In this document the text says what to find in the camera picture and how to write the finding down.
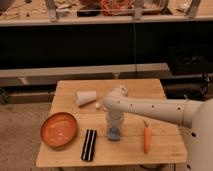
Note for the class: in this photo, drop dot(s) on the white paper cup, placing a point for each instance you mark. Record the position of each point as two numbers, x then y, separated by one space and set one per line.
85 97

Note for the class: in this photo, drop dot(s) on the wooden table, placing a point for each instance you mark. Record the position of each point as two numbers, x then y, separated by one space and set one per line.
167 145

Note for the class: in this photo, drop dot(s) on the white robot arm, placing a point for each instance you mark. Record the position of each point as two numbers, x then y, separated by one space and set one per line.
192 114

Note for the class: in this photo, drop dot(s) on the long wooden shelf bench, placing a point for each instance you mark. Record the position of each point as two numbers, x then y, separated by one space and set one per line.
45 76

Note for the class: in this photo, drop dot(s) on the orange bowl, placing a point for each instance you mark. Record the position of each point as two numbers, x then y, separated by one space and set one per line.
59 129

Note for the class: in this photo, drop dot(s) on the orange carrot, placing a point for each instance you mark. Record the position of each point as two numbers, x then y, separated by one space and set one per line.
147 137

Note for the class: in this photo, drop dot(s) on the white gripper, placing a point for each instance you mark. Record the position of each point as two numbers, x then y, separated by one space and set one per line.
114 120

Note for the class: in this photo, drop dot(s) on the black striped rectangular block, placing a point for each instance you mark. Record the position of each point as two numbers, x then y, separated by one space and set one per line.
89 145

